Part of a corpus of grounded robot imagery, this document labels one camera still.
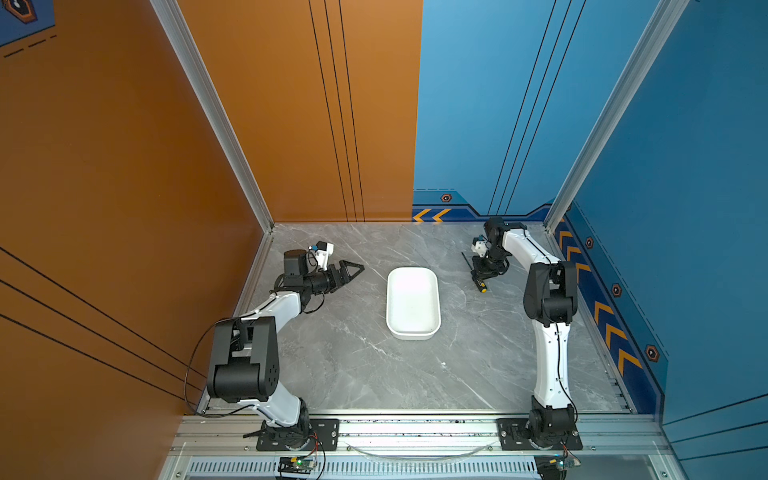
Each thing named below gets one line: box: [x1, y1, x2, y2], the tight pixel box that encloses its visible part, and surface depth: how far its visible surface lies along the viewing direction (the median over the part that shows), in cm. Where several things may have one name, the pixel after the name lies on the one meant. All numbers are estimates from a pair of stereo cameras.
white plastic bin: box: [386, 266, 442, 341], surface depth 100 cm
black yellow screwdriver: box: [471, 270, 488, 294], surface depth 102 cm
